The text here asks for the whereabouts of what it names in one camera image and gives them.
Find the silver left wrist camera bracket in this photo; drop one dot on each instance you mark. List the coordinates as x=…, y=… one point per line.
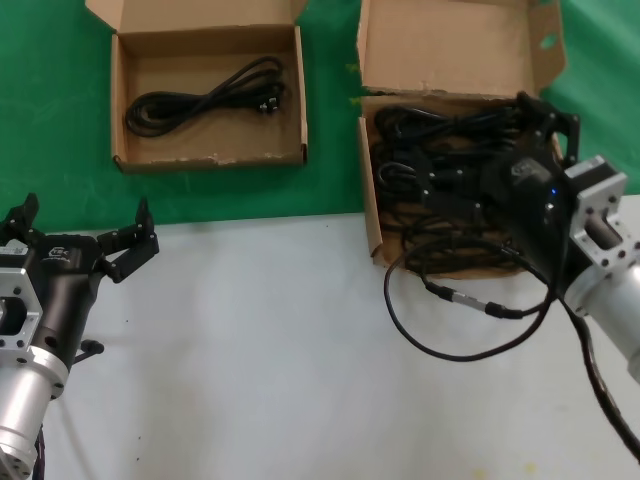
x=20, y=285

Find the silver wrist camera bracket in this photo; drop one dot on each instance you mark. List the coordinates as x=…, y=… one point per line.
x=20, y=285
x=600, y=195

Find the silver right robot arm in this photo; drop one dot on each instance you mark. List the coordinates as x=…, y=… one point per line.
x=615, y=300

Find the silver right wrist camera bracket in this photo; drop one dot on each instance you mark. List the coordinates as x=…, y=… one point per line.
x=600, y=195

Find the green table mat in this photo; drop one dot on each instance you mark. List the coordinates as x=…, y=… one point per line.
x=50, y=100

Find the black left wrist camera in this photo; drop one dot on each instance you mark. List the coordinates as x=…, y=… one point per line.
x=12, y=257

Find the large brown cardboard box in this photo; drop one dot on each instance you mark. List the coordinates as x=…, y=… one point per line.
x=450, y=40

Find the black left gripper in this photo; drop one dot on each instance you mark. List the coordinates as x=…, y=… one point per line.
x=65, y=290

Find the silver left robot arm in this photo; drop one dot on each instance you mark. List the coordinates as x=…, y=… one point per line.
x=20, y=405

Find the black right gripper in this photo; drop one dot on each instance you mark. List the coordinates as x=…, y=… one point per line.
x=535, y=215

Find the small brown cardboard box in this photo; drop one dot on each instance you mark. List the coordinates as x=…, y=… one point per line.
x=210, y=142

